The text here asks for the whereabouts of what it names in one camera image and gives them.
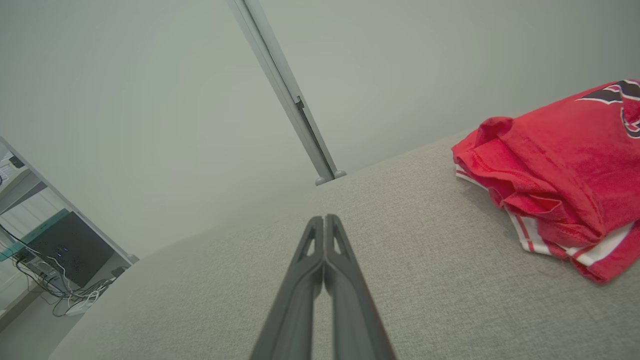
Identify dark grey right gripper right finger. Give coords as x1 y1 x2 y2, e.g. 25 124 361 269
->
323 213 399 360

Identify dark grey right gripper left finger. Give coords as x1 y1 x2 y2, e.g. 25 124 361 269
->
250 215 326 360

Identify red t-shirt with white sleeves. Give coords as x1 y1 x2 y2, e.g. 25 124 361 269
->
451 79 640 285

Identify grey fabric sofa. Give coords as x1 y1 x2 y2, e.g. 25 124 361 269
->
47 127 640 360

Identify white power strip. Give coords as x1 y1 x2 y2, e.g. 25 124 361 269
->
64 295 101 317

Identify black computer case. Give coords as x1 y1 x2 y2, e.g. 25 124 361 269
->
27 211 116 289

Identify teal shelf board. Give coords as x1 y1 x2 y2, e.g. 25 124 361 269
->
0 208 71 262

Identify grey metal partition post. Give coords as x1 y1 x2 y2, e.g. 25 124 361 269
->
226 0 337 182

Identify grey metal shelf frame post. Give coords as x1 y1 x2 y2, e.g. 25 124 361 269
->
0 136 140 265

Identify tangled white and black cables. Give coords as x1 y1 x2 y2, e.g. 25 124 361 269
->
0 225 117 317

